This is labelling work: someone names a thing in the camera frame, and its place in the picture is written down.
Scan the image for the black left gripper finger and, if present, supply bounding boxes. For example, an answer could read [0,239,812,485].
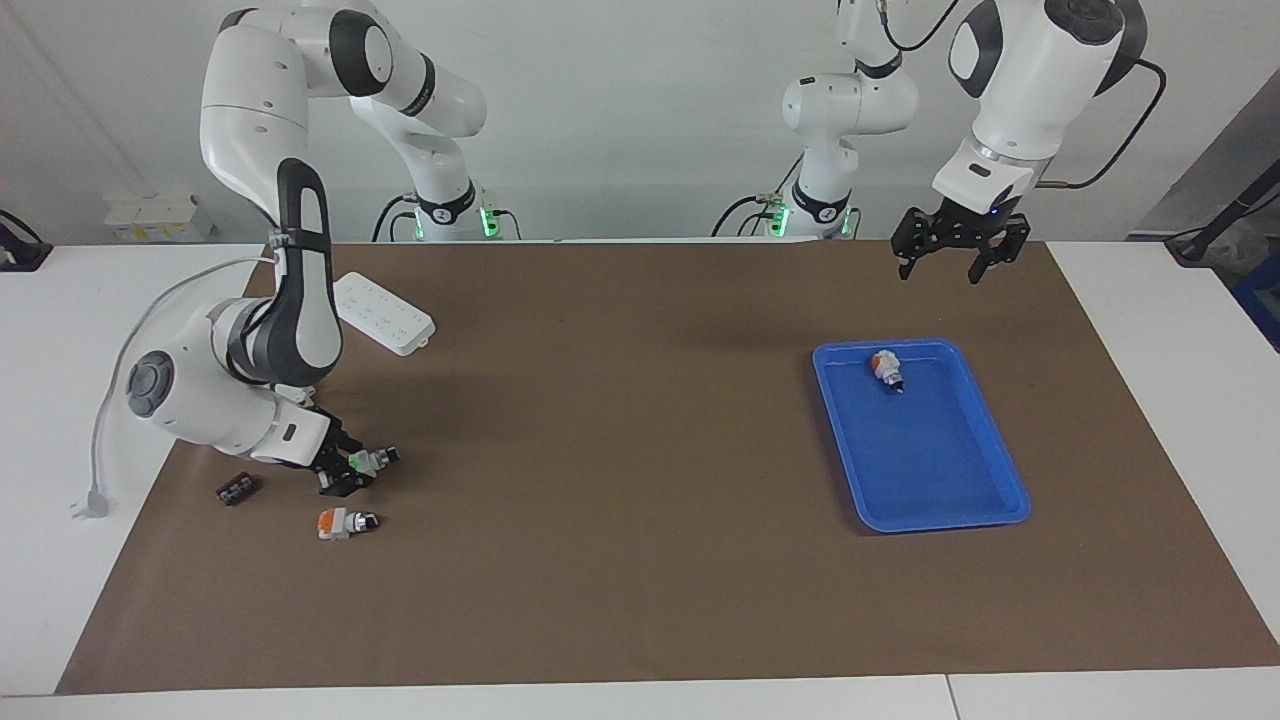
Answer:
[967,220,1032,286]
[892,208,936,281]

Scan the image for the green white rotary switch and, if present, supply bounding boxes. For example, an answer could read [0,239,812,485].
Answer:
[345,446,403,483]

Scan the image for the white power strip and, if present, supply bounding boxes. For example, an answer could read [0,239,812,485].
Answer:
[333,272,437,357]

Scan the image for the black pole stand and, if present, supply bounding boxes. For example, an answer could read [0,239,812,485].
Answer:
[1165,160,1280,266]

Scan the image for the blue plastic tray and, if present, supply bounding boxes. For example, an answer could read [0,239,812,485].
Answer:
[812,338,1032,534]

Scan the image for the grey partition panel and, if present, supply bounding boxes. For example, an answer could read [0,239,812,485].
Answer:
[1135,70,1280,241]

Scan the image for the blue crate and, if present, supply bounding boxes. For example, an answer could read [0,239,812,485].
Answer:
[1232,275,1280,353]

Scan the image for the brown paper mat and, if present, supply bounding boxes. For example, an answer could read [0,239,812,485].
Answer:
[55,240,1280,696]

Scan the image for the white cardboard box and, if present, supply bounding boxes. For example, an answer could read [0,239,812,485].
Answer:
[105,193,216,243]

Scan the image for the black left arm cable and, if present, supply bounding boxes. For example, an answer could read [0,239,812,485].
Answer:
[1035,55,1169,191]

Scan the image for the black base cable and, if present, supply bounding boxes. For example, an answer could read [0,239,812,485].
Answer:
[373,193,416,243]
[712,195,771,238]

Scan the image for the white power cable with plug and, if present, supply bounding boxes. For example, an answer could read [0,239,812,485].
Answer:
[70,255,276,521]

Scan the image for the black clamp mount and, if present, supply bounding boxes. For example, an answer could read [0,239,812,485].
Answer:
[0,210,53,273]

